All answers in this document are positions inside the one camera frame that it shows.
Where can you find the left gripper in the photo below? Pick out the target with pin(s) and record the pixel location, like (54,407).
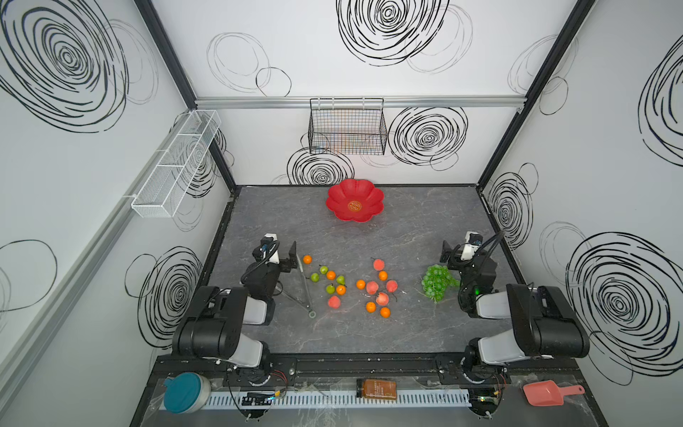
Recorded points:
(291,256)

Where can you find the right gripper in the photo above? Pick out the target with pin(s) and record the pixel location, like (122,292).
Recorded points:
(451,255)

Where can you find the green grape bunch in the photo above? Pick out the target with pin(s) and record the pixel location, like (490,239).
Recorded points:
(436,281)

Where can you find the red peach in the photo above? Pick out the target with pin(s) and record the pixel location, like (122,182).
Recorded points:
(334,302)

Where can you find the red flower-shaped bowl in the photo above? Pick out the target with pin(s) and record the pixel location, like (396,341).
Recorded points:
(355,200)

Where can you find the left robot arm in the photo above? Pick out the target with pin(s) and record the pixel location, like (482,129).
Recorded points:
(211,328)

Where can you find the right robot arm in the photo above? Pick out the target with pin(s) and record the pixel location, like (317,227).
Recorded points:
(544,326)

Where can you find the green-tipped metal tongs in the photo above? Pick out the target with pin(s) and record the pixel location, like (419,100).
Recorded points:
(306,302)

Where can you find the pink plastic scoop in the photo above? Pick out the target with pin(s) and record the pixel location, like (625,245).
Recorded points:
(549,394)

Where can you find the teal lidded container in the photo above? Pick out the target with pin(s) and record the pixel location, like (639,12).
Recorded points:
(186,393)

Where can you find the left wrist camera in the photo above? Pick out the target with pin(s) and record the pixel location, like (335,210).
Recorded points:
(271,248)

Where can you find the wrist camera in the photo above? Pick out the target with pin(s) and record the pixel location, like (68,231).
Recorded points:
(473,241)
(271,248)

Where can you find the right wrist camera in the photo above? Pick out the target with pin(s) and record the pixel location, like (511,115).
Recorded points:
(473,241)

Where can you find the white wire shelf basket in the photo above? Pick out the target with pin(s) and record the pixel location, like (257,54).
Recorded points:
(185,167)

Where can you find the black wire basket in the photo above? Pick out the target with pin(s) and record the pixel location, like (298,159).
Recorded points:
(348,126)

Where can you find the white cable duct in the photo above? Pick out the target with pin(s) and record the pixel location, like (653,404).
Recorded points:
(255,400)

